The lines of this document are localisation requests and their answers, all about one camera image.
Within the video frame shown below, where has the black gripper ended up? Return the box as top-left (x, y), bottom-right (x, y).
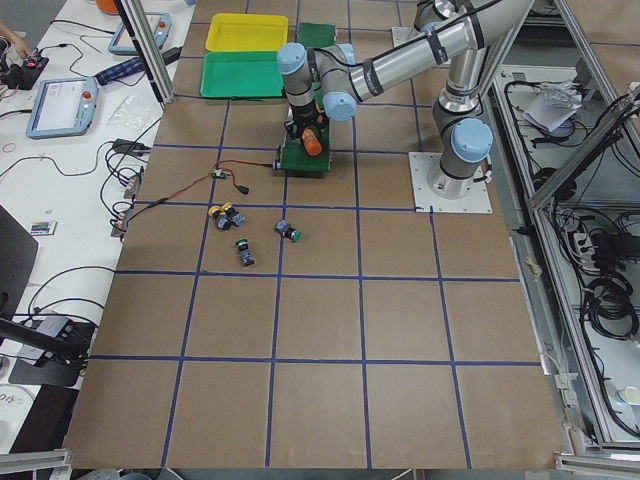
top-left (284, 102), bottom-right (328, 139)

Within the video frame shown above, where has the plain orange cylinder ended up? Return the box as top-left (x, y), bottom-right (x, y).
top-left (301, 128), bottom-right (323, 157)

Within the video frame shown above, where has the yellow push button one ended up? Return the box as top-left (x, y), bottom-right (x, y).
top-left (207, 202), bottom-right (233, 218)

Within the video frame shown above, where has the yellow push button two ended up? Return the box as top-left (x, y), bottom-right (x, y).
top-left (214, 210), bottom-right (246, 231)

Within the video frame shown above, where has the green push button one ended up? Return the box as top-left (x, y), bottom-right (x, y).
top-left (235, 238), bottom-right (255, 267)

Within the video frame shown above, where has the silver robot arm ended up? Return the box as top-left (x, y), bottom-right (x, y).
top-left (277, 1), bottom-right (532, 200)

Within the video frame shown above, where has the green conveyor belt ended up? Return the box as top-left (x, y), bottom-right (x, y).
top-left (273, 22), bottom-right (336, 175)

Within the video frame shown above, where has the green plastic tray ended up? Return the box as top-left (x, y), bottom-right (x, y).
top-left (200, 51), bottom-right (283, 99)

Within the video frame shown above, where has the yellow plastic tray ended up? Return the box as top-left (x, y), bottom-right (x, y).
top-left (205, 13), bottom-right (289, 52)

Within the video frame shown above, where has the blue teach pendant far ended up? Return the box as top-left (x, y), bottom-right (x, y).
top-left (108, 12), bottom-right (174, 55)

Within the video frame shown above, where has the blue teach pendant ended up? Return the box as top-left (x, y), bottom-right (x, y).
top-left (108, 12), bottom-right (174, 55)
top-left (26, 77), bottom-right (98, 139)

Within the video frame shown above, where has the blue teach pendant near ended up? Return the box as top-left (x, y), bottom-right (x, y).
top-left (26, 77), bottom-right (98, 139)

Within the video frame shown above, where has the red black power cable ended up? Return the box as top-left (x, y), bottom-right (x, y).
top-left (124, 158), bottom-right (281, 221)

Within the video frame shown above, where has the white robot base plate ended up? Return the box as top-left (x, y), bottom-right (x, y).
top-left (391, 26), bottom-right (424, 47)

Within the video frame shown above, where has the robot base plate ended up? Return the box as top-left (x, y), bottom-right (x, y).
top-left (408, 152), bottom-right (493, 214)

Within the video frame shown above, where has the aluminium frame post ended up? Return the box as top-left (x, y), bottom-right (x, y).
top-left (114, 0), bottom-right (175, 105)

